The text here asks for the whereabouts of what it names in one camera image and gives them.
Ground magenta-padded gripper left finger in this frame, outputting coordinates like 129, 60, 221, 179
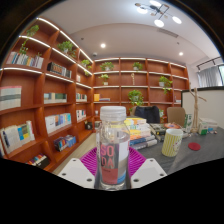
57, 147, 101, 190

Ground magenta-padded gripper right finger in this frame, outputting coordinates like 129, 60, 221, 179
128, 147, 168, 189

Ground clear water bottle red label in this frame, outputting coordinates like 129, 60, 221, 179
95, 105, 132, 191

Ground yellow striped white mug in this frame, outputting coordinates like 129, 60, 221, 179
161, 128, 184, 158

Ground colourful stack of books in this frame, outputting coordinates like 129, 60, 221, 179
124, 116, 158, 150

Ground dark books with nebula cover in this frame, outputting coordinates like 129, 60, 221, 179
149, 122, 183, 136

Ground dark blue office chair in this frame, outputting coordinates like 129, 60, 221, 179
133, 105, 161, 124

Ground orange wooden shelf unit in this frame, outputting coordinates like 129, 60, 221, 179
0, 16, 190, 173

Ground small green white box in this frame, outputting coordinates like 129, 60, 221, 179
198, 121, 209, 135

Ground wooden artist mannequin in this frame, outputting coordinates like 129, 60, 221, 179
188, 87, 208, 134

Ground grey curtain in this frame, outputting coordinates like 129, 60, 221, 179
197, 65, 223, 88

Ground window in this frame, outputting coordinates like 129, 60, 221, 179
218, 64, 224, 86

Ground ceiling air vent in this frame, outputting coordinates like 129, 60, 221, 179
156, 28, 179, 38

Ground branched ceiling lamp round bulbs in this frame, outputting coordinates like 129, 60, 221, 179
134, 0, 183, 28

